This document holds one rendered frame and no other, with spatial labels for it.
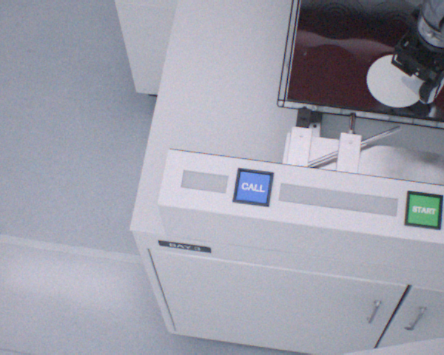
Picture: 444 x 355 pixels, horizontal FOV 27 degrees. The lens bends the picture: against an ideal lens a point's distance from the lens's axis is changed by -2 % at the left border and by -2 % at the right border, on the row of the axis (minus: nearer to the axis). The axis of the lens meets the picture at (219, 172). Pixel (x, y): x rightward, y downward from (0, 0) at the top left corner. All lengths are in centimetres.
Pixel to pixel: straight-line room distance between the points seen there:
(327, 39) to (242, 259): 40
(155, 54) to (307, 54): 77
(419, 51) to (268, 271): 48
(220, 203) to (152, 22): 84
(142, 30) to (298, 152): 81
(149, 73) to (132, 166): 27
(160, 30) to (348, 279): 84
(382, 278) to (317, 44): 41
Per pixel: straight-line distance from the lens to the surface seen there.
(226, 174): 144
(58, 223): 249
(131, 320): 238
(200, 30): 173
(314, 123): 161
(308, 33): 163
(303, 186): 144
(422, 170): 156
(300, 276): 166
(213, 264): 167
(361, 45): 163
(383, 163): 155
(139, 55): 233
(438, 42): 137
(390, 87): 159
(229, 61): 169
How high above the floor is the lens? 229
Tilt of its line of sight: 67 degrees down
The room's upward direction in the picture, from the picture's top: 5 degrees counter-clockwise
